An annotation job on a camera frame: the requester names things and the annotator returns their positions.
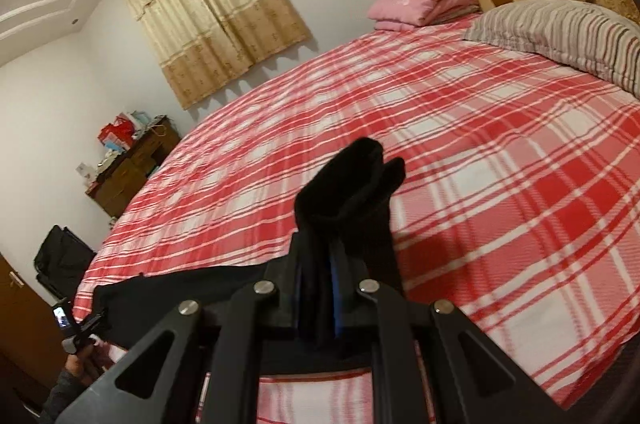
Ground brown wooden desk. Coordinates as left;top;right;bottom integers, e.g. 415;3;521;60
85;121;182;217

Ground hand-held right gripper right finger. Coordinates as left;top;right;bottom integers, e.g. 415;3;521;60
327;249;566;424

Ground striped pillow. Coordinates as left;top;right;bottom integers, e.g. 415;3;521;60
464;0;640;100

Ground person's left hand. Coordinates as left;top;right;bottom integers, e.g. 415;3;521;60
65;344;101;385

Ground black folding chair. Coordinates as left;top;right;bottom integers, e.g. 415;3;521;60
34;225;97;300

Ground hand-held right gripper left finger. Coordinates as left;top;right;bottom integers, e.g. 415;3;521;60
55;249;307;424

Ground person's left forearm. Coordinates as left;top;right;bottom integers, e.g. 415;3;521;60
40;366;93;424

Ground red gift bag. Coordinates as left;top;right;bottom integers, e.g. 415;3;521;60
98;116;136;145

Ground folded pink blanket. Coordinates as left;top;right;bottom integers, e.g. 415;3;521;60
368;0;483;32

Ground black pants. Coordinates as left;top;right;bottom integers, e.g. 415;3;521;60
92;137;408;370

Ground bed with red plaid sheet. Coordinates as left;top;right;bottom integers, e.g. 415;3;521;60
72;11;640;424

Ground beige window curtain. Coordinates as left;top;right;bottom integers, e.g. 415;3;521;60
116;0;313;111

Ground brown wooden door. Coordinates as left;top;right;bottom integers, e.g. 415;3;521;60
0;251;66;385

